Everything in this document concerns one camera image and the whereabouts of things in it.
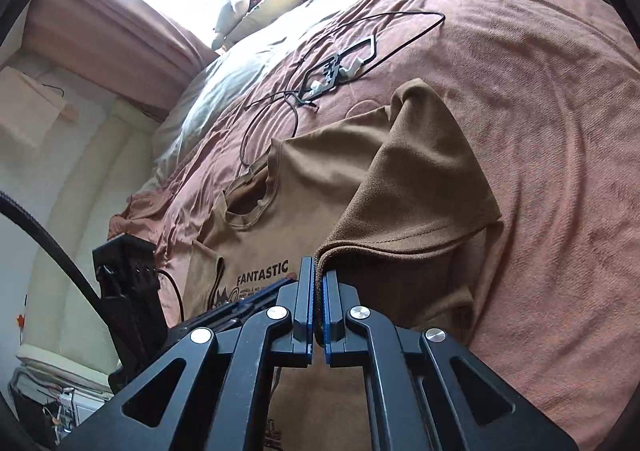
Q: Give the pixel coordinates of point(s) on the left pink curtain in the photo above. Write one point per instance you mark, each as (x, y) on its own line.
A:
(124, 46)

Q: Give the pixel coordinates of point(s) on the brown printed t-shirt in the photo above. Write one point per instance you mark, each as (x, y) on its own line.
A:
(391, 198)

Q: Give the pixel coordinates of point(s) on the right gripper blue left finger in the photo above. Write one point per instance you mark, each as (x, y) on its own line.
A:
(295, 346)

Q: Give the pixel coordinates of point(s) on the beige cloth on wall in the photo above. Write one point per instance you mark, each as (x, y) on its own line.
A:
(29, 109)

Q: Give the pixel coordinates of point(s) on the cream padded headboard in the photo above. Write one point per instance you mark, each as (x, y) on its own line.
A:
(62, 333)

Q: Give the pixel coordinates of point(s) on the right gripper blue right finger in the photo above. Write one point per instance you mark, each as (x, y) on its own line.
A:
(346, 340)

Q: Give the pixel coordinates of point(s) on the reddish brown bed blanket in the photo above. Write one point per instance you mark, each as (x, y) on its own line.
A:
(546, 92)

